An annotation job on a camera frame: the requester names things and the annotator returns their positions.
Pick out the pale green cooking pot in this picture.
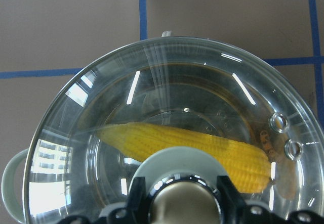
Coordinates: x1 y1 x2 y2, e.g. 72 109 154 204
0 30 324 224

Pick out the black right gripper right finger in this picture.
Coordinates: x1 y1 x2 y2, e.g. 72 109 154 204
217 175 323 223

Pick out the yellow corn cob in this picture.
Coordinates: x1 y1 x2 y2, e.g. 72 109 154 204
96 122 271 194

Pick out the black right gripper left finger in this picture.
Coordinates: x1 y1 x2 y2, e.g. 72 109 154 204
58 176 150 223

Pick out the glass pot lid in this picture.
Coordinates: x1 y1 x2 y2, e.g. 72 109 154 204
22 36 324 224

